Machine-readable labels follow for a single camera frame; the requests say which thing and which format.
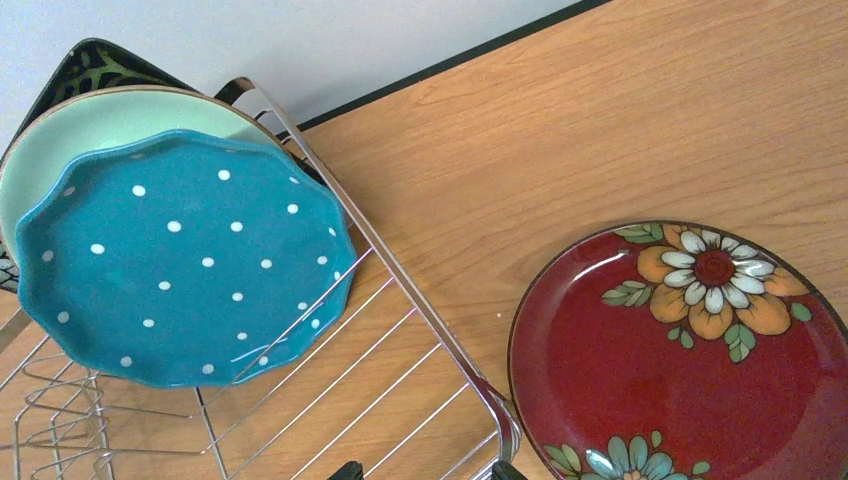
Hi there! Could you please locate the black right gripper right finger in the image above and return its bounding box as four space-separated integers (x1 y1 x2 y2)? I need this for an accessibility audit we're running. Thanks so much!
491 460 528 480

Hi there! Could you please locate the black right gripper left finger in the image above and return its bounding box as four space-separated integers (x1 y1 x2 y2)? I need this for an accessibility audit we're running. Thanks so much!
328 461 363 480

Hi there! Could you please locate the wire metal dish rack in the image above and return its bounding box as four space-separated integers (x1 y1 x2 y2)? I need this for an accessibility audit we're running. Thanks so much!
0 76 525 480

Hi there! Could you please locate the blue polka dot plate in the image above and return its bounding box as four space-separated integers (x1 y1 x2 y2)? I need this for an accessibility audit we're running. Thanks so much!
16 130 357 388

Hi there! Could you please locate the light green round plate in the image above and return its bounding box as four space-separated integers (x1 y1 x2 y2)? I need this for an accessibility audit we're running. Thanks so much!
1 86 279 263

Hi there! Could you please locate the black floral square plate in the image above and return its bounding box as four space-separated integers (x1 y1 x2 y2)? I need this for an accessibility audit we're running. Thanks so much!
0 37 200 296

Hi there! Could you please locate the dark red plate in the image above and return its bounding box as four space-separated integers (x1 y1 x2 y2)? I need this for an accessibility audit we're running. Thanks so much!
508 220 847 479

